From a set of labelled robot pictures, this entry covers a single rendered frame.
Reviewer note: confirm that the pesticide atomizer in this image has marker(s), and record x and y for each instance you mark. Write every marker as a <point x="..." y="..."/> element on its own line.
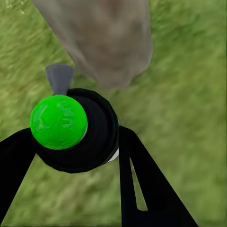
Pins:
<point x="76" y="130"/>

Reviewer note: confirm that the tree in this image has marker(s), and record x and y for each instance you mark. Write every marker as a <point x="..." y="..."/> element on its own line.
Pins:
<point x="109" y="40"/>

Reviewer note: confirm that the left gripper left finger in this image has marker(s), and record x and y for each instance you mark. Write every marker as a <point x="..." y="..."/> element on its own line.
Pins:
<point x="16" y="154"/>

